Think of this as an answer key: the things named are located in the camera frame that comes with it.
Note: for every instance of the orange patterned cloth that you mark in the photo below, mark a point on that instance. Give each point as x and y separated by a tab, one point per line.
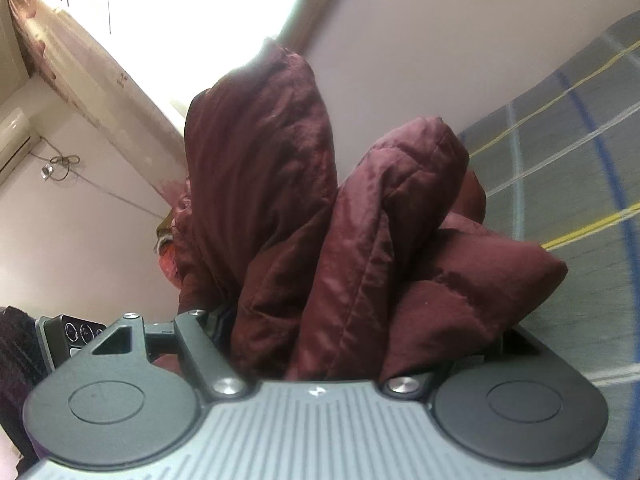
166	250

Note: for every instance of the white air conditioner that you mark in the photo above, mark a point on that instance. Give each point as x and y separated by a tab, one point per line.
15	135

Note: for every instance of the dark cloth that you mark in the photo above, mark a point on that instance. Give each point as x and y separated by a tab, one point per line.
20	385

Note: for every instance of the grey plaid bed sheet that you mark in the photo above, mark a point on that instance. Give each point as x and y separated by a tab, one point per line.
575	185

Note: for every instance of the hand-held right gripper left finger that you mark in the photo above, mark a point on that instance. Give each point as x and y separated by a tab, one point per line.
200	350

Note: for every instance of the maroon puffer jacket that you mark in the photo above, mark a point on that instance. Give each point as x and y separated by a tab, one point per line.
280	210

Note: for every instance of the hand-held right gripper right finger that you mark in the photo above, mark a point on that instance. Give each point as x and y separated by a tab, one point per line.
405	386

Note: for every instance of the patterned curtain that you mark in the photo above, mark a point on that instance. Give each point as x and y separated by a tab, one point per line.
65	30

